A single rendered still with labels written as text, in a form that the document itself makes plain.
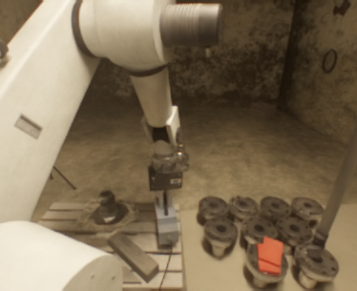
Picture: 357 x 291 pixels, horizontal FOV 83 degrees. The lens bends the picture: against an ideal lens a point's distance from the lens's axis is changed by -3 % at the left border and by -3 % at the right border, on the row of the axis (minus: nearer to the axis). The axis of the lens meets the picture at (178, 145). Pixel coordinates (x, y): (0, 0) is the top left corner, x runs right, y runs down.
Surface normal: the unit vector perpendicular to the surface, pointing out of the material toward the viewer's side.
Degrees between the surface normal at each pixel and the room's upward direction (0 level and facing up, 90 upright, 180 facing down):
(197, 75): 90
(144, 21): 91
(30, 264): 7
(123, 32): 102
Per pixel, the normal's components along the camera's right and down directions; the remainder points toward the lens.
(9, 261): 0.11, -0.94
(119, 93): 0.02, 0.40
